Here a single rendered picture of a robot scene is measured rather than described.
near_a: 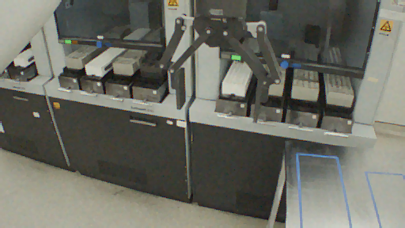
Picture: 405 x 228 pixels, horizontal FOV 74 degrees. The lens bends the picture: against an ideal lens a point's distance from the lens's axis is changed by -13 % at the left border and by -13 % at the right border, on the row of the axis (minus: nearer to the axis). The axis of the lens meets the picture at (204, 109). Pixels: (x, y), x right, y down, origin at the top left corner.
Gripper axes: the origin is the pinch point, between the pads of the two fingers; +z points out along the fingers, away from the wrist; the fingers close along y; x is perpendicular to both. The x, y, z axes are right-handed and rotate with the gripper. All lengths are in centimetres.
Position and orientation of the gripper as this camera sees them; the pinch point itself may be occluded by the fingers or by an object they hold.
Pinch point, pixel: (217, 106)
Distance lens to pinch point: 53.5
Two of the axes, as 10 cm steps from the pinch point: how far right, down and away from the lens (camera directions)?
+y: 9.6, 1.5, -2.4
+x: 2.8, -5.2, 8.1
